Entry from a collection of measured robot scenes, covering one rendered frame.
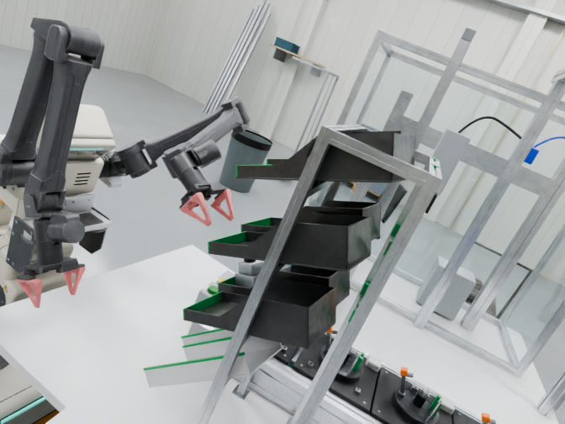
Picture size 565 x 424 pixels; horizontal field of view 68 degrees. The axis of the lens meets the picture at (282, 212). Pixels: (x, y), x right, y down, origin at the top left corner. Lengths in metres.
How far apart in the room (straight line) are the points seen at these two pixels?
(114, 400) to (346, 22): 9.17
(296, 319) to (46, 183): 0.66
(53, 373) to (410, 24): 8.91
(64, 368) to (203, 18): 10.71
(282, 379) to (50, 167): 0.81
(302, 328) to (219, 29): 10.66
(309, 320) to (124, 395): 0.60
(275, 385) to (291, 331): 0.53
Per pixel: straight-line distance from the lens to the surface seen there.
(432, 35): 9.33
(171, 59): 11.97
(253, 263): 1.03
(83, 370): 1.24
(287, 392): 1.28
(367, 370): 1.44
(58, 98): 1.06
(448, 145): 2.15
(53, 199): 1.15
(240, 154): 5.39
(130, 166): 1.49
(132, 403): 1.18
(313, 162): 0.66
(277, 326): 0.78
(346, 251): 0.68
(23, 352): 1.27
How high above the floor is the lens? 1.72
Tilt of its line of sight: 18 degrees down
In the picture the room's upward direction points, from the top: 23 degrees clockwise
